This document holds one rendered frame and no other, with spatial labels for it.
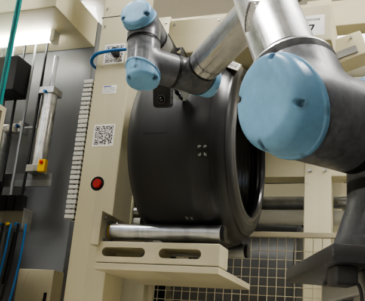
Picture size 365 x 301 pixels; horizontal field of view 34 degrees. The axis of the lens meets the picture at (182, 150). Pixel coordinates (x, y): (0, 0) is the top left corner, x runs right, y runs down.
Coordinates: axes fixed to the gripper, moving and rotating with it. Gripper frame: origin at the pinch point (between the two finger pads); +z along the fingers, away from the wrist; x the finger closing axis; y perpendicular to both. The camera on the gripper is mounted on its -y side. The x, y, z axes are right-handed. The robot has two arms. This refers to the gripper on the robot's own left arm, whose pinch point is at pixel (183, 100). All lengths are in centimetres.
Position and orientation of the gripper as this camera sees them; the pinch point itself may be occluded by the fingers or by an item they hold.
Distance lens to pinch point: 158.5
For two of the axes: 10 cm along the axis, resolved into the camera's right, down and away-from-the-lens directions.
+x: -9.4, 0.3, 3.3
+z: 3.1, 4.3, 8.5
